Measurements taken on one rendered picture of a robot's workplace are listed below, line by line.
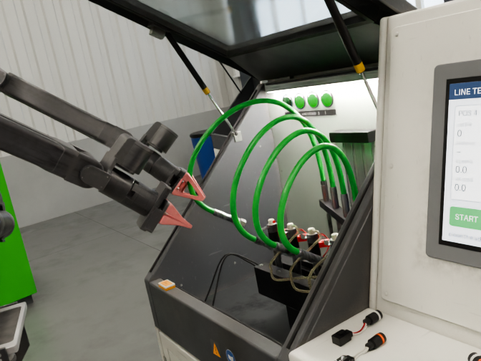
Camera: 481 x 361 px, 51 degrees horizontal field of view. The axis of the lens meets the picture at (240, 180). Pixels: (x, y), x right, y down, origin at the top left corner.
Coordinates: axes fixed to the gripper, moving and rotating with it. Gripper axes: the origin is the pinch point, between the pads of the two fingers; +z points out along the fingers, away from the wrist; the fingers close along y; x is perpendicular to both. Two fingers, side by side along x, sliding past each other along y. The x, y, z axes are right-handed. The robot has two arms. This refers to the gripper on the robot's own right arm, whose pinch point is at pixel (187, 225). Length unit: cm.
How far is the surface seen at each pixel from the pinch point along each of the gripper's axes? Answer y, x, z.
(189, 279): -18, 46, 24
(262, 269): -2.2, 19.2, 30.2
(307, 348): -7.3, -22.5, 25.2
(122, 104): 56, 690, 28
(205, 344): -24.6, 13.0, 23.8
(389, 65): 48, -15, 14
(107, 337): -106, 221, 61
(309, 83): 50, 31, 19
